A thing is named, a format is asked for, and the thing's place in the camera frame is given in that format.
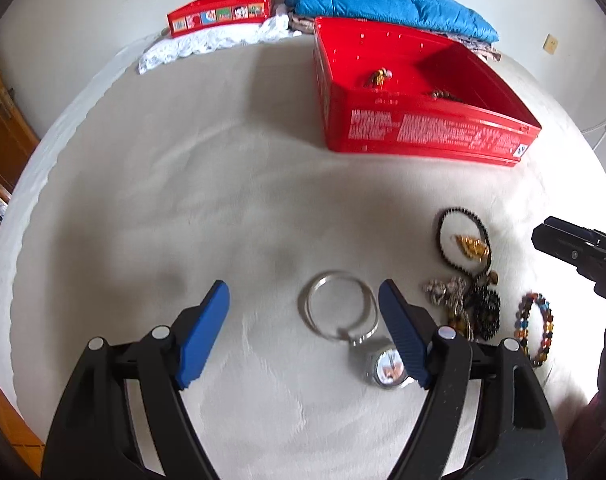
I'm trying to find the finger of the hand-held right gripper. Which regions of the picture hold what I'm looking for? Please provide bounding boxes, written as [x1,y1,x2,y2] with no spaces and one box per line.
[543,215,606,263]
[531,227,606,302]

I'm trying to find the silver bangle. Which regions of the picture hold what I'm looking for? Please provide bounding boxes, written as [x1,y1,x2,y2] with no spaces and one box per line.
[298,280,382,344]
[305,271,372,335]

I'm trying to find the person's right forearm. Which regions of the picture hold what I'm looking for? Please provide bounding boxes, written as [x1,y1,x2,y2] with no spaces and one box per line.
[563,390,606,480]

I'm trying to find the white cable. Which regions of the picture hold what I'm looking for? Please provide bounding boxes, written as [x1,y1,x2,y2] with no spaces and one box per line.
[581,107,606,150]

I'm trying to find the red tin box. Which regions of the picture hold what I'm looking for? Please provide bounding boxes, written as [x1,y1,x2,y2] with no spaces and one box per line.
[313,16,542,167]

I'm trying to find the blue quilted jacket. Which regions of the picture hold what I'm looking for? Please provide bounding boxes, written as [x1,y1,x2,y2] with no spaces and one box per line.
[285,0,500,45]

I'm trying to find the wooden door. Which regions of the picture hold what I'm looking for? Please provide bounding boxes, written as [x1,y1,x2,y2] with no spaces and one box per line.
[0,42,40,206]

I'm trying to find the red tin lid with pictures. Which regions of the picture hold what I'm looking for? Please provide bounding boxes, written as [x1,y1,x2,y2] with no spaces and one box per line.
[167,0,274,38]

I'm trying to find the folded beige cloth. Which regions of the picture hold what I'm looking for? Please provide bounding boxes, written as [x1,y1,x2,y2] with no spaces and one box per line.
[289,12,504,62]

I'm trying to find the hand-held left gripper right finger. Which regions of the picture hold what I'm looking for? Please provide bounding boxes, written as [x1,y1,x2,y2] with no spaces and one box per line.
[378,279,568,480]

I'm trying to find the gold pendant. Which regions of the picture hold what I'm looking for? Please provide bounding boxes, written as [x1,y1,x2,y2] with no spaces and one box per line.
[454,233,487,264]

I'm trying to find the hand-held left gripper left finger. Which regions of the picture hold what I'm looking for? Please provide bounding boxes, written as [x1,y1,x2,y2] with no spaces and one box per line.
[42,280,231,480]

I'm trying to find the silver chain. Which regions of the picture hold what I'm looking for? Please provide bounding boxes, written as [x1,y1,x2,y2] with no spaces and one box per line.
[422,276,468,307]

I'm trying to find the black bead necklace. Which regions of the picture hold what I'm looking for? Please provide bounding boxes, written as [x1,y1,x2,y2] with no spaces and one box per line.
[436,207,494,281]

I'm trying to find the silver wrist watch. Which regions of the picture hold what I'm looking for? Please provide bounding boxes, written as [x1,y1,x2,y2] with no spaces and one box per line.
[349,332,416,390]

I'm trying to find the dark bead bracelet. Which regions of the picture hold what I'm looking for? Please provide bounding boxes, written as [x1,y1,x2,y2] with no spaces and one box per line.
[470,284,502,342]

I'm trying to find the colourful bead bracelet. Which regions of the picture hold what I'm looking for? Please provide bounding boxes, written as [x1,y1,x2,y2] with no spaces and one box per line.
[514,292,554,368]

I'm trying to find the white lace cloth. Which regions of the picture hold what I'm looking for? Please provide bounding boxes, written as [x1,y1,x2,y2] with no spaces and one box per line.
[138,14,304,76]

